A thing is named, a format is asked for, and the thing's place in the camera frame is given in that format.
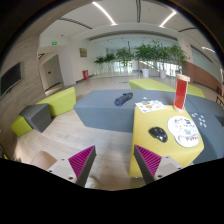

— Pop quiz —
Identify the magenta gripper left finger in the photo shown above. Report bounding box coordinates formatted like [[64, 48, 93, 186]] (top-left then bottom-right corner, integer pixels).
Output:
[[46, 144, 98, 188]]

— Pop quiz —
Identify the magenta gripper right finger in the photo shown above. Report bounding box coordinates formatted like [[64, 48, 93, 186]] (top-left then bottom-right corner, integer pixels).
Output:
[[133, 144, 184, 185]]

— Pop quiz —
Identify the black computer mouse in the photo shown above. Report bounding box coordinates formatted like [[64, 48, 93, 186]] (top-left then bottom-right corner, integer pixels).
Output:
[[149, 127, 168, 143]]

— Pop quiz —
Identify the white printed mouse pad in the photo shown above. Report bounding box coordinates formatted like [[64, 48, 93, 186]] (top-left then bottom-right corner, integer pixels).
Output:
[[167, 116, 200, 148]]

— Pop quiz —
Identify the printed paper sheet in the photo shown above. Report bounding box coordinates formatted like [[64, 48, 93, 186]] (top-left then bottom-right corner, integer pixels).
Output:
[[136, 100, 166, 113]]

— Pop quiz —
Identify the large grey bench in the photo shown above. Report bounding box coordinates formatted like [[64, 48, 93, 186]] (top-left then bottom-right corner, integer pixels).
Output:
[[74, 89, 224, 164]]

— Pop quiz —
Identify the lime green bench left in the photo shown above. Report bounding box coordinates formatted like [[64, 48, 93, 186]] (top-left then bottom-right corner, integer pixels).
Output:
[[11, 87, 76, 136]]

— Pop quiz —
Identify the lime green bench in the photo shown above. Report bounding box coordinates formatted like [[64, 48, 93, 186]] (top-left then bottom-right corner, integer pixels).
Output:
[[11, 87, 76, 136], [129, 78, 204, 98]]

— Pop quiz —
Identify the grey cube seat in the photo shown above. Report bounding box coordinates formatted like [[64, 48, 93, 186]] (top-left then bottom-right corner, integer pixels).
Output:
[[20, 104, 52, 132]]

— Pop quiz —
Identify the dark blue pouch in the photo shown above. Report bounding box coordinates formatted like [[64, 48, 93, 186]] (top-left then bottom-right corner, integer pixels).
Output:
[[114, 93, 133, 106]]

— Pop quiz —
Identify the lime green bench rear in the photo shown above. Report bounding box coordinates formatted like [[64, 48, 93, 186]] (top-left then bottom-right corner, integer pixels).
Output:
[[129, 78, 204, 98]]

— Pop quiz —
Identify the red acrylic sign holder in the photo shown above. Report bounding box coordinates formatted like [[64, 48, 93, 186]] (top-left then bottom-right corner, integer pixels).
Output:
[[174, 74, 190, 113]]

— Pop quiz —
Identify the red bin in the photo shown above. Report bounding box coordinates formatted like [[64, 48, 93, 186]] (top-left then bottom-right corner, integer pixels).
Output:
[[83, 70, 89, 80]]

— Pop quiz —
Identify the potted tree left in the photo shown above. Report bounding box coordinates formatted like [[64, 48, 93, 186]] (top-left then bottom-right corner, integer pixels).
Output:
[[94, 53, 116, 74]]

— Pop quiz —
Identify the potted tree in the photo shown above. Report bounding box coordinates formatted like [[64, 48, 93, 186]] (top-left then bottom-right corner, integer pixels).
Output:
[[94, 53, 116, 74], [156, 42, 186, 79], [135, 43, 157, 78]]

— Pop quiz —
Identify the potted tree right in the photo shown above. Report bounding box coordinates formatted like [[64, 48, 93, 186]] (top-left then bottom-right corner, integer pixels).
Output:
[[156, 42, 186, 79]]

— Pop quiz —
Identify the potted tree centre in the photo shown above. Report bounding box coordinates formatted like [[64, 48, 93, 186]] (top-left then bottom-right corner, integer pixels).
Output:
[[135, 43, 157, 78]]

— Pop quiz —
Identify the wall mounted black tv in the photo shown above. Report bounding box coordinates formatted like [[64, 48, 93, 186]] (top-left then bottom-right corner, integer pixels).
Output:
[[0, 63, 22, 97]]

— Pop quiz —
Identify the wall poster frame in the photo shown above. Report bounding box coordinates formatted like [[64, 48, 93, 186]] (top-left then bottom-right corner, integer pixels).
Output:
[[80, 48, 87, 57]]

